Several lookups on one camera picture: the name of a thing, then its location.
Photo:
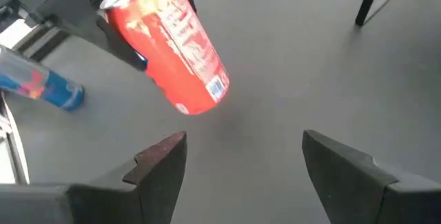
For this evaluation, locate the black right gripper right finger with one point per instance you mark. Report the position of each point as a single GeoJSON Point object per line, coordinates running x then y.
{"type": "Point", "coordinates": [361, 193]}

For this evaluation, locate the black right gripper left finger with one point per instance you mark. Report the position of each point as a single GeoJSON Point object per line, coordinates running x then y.
{"type": "Point", "coordinates": [120, 203]}

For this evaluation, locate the red Fanta strawberry can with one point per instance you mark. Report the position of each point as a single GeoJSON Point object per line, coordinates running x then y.
{"type": "Point", "coordinates": [179, 62]}

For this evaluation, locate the blue silver Red Bull can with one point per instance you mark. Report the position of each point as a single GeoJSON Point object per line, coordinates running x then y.
{"type": "Point", "coordinates": [51, 86]}

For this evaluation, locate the black shelf side frame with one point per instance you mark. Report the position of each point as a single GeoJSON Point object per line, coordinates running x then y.
{"type": "Point", "coordinates": [368, 0]}

